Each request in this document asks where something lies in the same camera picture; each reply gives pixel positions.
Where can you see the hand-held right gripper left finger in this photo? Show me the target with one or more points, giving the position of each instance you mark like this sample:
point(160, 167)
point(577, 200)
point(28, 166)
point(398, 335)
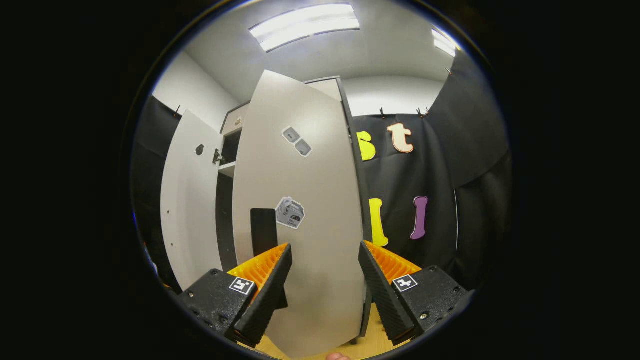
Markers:
point(267, 295)

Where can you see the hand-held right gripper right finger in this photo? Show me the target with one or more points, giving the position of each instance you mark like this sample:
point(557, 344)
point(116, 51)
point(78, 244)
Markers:
point(382, 295)

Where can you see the grey cabinet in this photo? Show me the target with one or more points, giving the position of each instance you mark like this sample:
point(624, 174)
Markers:
point(227, 220)

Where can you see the white cabinet shelf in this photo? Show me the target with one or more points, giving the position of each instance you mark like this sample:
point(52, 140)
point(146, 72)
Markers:
point(227, 169)

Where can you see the black backdrop cloth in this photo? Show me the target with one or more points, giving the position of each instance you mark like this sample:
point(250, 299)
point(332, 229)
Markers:
point(450, 200)

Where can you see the small ceiling light panel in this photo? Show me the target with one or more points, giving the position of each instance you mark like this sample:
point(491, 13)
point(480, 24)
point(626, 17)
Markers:
point(445, 42)

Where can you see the wide ceiling light panel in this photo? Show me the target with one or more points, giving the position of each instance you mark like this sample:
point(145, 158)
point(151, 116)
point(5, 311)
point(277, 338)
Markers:
point(305, 25)

